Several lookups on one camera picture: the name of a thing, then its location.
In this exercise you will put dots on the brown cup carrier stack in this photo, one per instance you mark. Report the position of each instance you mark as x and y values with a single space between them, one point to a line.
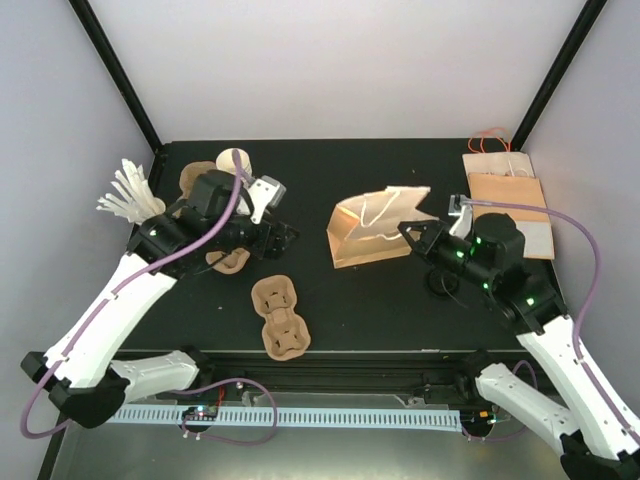
190 173

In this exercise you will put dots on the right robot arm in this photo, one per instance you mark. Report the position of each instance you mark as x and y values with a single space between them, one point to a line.
592 430

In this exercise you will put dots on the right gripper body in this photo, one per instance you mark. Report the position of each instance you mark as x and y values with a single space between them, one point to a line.
444 257

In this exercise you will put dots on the right black frame post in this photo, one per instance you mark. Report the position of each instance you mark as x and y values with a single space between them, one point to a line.
575 38

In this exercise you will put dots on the small brown cup carrier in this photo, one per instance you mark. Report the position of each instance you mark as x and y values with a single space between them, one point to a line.
228 263

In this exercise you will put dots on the brown two-cup carrier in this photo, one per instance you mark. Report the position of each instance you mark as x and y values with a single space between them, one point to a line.
285 334

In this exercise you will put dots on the light blue cable duct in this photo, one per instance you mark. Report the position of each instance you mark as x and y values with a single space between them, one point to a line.
287 417

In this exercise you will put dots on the black frame post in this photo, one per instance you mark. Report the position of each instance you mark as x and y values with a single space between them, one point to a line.
575 38
92 26

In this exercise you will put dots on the cup of white stirrers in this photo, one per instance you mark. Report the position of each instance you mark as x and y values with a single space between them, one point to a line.
133 200

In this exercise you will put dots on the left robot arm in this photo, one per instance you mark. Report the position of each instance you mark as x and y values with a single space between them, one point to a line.
80 373

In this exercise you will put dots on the flat brown paper bag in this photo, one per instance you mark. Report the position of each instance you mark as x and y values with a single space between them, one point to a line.
527 191

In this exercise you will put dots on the brown paper bag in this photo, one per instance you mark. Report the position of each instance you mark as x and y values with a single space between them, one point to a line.
364 228
527 191

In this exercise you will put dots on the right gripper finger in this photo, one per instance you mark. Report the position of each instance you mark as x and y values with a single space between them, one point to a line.
421 226
418 239

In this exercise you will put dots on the left black frame post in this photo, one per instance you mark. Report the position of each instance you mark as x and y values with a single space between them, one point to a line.
92 26

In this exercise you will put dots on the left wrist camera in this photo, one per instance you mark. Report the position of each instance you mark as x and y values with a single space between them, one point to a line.
265 192

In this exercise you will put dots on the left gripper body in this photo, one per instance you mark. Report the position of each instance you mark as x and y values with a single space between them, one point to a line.
260 247

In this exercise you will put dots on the orange bag handle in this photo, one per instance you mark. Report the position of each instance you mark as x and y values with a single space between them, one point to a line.
476 144

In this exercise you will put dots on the stack of paper cups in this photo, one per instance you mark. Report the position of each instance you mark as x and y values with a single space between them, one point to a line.
231 164

